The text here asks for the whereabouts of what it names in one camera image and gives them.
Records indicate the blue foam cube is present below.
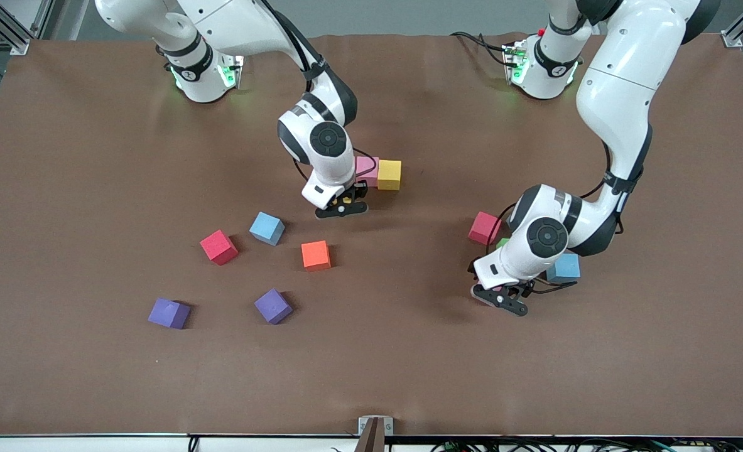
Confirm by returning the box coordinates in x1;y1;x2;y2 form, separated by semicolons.
547;253;581;283
249;212;286;247

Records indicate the orange foam cube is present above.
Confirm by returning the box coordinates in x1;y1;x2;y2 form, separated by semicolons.
301;240;332;272

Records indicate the grey metal camera bracket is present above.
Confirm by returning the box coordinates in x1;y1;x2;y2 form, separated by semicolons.
358;416;394;452

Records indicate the black cable bundle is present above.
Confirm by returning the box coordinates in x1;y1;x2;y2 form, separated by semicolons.
431;437;743;452

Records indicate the black left arm base cable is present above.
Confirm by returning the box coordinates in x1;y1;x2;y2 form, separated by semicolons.
450;31;513;67

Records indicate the purple foam cube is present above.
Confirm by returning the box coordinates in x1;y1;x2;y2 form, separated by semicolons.
148;298;192;330
254;288;293;325

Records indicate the red foam cube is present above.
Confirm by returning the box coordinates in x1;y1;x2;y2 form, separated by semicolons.
468;211;503;246
199;229;239;266

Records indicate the white table edge rail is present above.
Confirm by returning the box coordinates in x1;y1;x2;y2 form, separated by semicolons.
0;432;743;452

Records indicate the brown table mat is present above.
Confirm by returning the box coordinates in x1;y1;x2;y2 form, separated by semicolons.
0;33;743;437

